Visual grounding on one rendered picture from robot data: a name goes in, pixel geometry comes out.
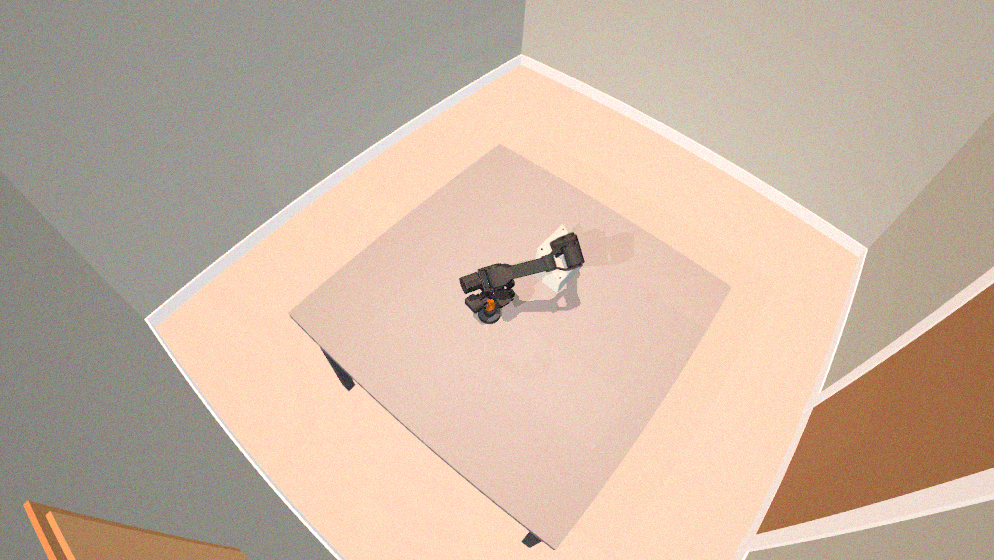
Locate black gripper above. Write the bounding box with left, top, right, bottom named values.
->
left=465, top=280, right=515, bottom=314

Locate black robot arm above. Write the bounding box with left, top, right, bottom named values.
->
left=459, top=232, right=585, bottom=308

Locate dark grey round pedestal with shaft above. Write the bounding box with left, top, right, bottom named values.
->
left=478, top=304, right=501, bottom=324

